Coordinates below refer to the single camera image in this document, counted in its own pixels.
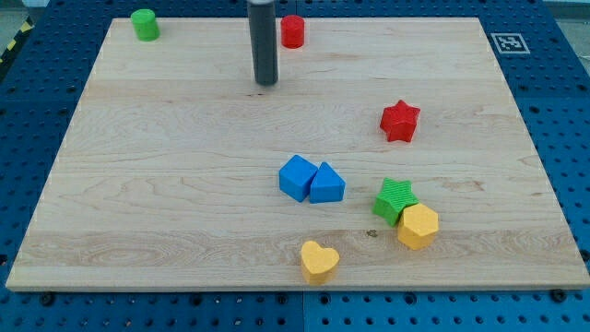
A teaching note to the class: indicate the blue cube block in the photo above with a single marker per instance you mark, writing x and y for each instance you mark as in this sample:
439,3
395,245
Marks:
296,176

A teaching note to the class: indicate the blue triangular prism block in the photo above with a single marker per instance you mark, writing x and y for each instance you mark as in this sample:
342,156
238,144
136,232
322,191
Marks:
327,185

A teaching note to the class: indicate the yellow heart block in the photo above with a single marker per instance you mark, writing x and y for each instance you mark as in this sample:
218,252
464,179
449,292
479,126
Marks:
318,264

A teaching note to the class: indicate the green star block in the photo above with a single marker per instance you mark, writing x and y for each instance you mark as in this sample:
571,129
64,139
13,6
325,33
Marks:
393,198

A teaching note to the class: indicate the red star block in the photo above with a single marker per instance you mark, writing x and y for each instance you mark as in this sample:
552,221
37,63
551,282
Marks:
399,122

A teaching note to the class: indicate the yellow hexagon block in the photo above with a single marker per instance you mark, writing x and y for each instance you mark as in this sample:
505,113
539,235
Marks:
418,226

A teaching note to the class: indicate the red cylinder block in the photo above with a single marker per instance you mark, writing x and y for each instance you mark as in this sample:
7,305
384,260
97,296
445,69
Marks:
292,31

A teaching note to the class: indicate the green cylinder block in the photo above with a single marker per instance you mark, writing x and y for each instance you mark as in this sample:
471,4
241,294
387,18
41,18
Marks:
145,24

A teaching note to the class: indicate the white fiducial marker tag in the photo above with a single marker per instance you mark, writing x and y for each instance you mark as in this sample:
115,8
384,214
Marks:
509,43

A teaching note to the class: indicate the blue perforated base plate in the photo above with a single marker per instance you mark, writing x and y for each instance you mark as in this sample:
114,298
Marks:
44,79

